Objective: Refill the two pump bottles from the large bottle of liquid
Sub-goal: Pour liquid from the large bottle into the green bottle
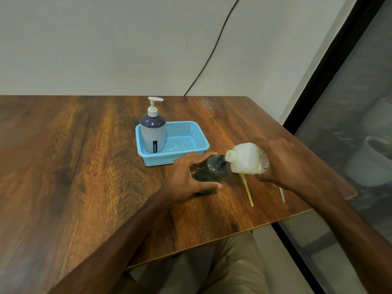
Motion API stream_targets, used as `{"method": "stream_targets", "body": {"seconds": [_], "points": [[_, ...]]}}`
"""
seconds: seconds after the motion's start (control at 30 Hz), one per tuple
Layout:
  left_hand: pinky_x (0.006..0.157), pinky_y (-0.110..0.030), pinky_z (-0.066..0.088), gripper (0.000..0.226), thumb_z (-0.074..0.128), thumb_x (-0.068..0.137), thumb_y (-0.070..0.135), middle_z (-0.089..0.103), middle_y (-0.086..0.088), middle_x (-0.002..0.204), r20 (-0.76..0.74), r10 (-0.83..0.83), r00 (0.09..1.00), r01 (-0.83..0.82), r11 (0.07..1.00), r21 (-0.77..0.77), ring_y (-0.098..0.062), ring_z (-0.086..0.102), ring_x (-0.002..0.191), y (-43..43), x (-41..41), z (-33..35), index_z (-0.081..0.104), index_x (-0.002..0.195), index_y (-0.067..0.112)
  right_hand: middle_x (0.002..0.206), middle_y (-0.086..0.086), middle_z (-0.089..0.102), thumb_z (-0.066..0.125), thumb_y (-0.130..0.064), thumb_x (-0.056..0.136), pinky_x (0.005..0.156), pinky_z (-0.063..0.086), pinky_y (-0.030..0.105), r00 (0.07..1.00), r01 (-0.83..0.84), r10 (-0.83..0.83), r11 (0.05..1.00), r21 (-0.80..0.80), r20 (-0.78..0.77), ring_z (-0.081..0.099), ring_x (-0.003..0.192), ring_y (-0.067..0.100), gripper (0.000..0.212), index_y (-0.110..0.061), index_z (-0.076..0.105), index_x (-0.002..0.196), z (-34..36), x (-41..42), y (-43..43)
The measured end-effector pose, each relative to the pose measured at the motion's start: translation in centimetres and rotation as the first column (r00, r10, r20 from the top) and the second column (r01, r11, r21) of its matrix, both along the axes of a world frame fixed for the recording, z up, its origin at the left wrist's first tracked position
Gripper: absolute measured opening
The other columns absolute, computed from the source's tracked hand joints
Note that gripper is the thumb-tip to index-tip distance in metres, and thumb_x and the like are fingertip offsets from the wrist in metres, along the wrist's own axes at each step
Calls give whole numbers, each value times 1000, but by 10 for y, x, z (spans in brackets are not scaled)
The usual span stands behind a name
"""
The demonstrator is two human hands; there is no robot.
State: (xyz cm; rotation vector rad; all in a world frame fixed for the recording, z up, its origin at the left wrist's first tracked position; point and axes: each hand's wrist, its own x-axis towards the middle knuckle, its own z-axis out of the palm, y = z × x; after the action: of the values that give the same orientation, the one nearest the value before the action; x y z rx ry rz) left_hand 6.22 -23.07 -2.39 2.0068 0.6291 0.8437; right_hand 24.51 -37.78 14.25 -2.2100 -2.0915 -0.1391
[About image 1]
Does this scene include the person's right hand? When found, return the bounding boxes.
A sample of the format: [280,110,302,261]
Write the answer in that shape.
[252,137,316,196]

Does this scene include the person's left hand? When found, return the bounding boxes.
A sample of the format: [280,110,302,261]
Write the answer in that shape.
[159,151,223,205]

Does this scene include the small dark green bottle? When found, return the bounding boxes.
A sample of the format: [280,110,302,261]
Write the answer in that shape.
[194,154,229,196]

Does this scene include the large translucent bottle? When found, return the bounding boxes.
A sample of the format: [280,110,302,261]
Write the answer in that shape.
[225,142,271,176]

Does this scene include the blue plastic basket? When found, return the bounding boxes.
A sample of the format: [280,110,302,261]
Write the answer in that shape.
[135,120,210,167]

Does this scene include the dark green pump head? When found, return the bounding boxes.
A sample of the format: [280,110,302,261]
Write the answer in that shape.
[239,173,254,208]

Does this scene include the small purple and white bottle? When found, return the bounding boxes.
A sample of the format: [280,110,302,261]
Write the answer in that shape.
[139,97,167,153]

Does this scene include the person's right forearm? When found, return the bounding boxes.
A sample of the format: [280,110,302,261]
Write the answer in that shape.
[294,174,392,294]

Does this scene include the person's left forearm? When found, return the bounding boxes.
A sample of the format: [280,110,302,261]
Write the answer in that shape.
[47,192,172,294]

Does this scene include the person's beige trousers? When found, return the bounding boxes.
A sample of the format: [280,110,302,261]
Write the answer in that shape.
[110,231,270,294]

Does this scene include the white plant pot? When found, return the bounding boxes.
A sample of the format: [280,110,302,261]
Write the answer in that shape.
[344,136,392,188]
[360,96,392,137]

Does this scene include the black cable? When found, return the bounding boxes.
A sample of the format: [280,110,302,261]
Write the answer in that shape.
[183,0,242,96]

